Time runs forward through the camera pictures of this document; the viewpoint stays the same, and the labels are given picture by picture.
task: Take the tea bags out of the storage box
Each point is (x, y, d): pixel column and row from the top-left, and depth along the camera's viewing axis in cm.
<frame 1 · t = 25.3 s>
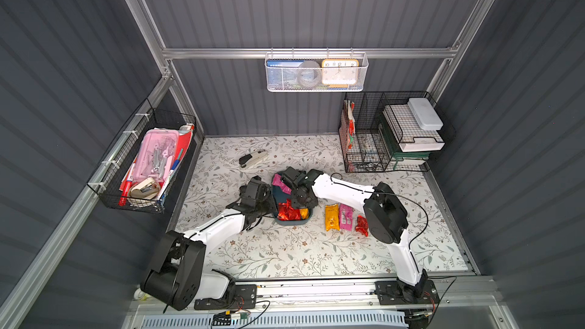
left hand: (276, 202, 89), fingers closed
right hand: (302, 201, 93), fingers open
beige black stapler: (254, 158, 110), point 3 cm above the table
yellow tea bag: (332, 217, 89), point 4 cm above the table
yellow tea bag 2: (304, 213, 89), point 5 cm above the table
red tea bag: (286, 212, 91), point 4 cm above the table

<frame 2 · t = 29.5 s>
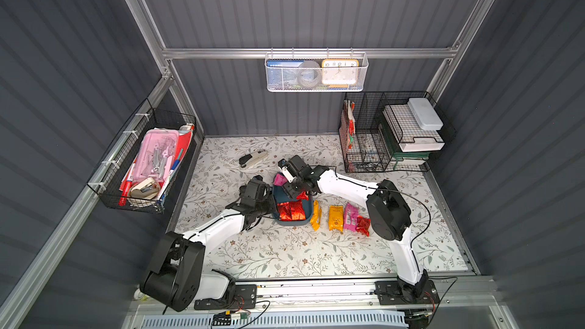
left hand: (276, 202, 89), fingers closed
right hand: (294, 182, 94), fingers open
yellow tea bag 2: (315, 219, 88), point 5 cm above the table
the other named things where they were.

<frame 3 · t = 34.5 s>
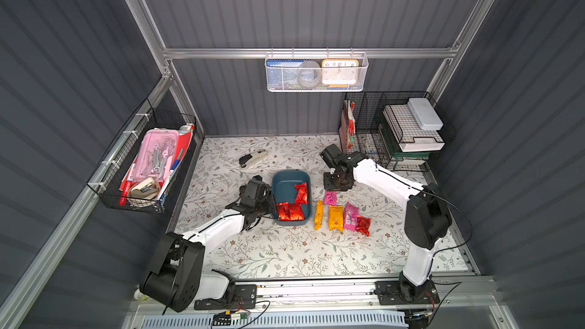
left hand: (275, 202, 89), fingers closed
right hand: (335, 185, 90), fingers open
pink tea bag: (330, 198, 96), point 3 cm above the table
the other named things where they were.

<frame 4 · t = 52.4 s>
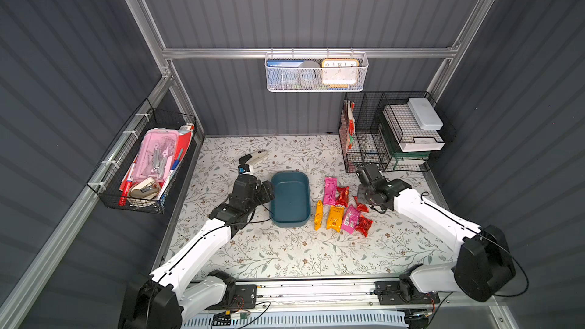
left hand: (267, 186, 82), fingers open
right hand: (370, 192, 86), fingers closed
red tea bag: (360, 206, 93), point 3 cm above the table
red tea bag 2: (342, 196, 96), point 4 cm above the table
